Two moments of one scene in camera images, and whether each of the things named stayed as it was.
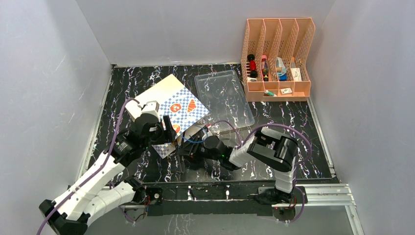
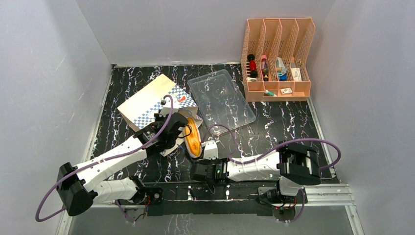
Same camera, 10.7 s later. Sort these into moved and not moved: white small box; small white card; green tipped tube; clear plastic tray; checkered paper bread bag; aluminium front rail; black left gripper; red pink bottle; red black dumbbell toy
Moved: checkered paper bread bag; clear plastic tray; black left gripper
Not moved: red black dumbbell toy; white small box; green tipped tube; small white card; aluminium front rail; red pink bottle
